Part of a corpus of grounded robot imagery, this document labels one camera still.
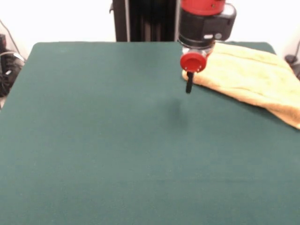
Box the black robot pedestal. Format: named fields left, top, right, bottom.
left=109, top=0, right=183, bottom=43

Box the black floor device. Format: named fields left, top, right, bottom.
left=284, top=54, right=300, bottom=79

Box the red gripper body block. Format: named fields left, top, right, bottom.
left=180, top=52, right=207, bottom=74

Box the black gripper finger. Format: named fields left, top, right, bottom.
left=185, top=71, right=195, bottom=94

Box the tan terry towel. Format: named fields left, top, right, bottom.
left=182, top=42, right=300, bottom=130

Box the dark green table cloth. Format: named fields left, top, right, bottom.
left=0, top=41, right=300, bottom=225

